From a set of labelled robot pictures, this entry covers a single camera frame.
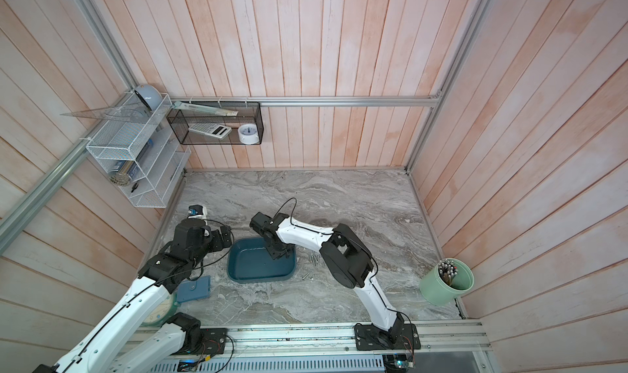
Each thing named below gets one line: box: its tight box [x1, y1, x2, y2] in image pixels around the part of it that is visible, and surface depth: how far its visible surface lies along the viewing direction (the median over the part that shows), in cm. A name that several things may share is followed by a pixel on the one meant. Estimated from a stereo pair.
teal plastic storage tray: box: [227, 238, 297, 284], surface depth 87 cm
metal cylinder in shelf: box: [108, 160, 134, 186], surface depth 78 cm
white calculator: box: [188, 123, 234, 140], surface depth 100 cm
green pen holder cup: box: [419, 257, 476, 306], surface depth 74 cm
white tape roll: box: [237, 122, 260, 145], surface depth 97 cm
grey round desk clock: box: [134, 84, 163, 111], surface depth 85 cm
